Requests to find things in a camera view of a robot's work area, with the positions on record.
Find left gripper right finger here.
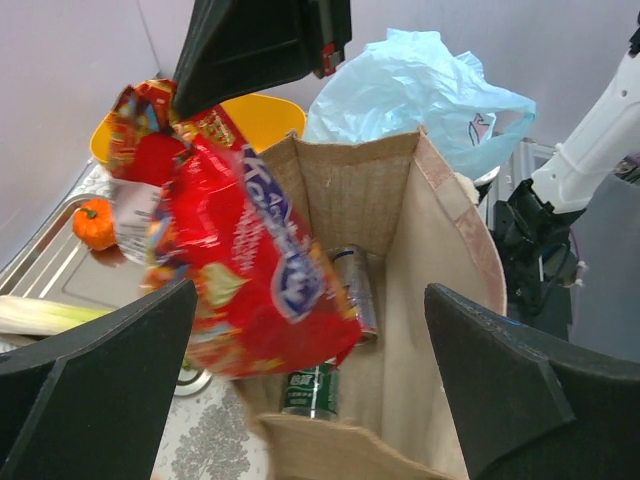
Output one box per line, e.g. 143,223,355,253
424,283,639,479

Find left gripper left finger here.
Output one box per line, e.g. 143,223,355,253
1,280,197,479

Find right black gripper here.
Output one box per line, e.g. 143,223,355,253
172,0,352,118

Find white green leek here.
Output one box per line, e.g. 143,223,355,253
1,295,111,336

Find red cookie snack packet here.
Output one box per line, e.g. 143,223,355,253
106,80,361,378

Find blue cartoon plastic bag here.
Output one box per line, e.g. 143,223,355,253
302,29,537,180

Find small orange pumpkin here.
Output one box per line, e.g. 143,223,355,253
72,197,116,251

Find brown paper tote bag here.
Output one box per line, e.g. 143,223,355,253
234,131,506,479

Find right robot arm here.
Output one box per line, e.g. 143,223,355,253
173,1,639,316

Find yellow plastic basket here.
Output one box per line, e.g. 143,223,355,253
90,79,306,172

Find floral table mat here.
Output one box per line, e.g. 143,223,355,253
152,380,269,480

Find metal tray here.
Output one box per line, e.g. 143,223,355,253
0,159,216,399

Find green label bottle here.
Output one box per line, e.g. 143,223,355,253
282,359,339,421

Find grey tape roll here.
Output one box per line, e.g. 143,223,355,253
456,167,500,206

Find small silver bottle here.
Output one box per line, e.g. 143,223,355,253
332,244,378,345

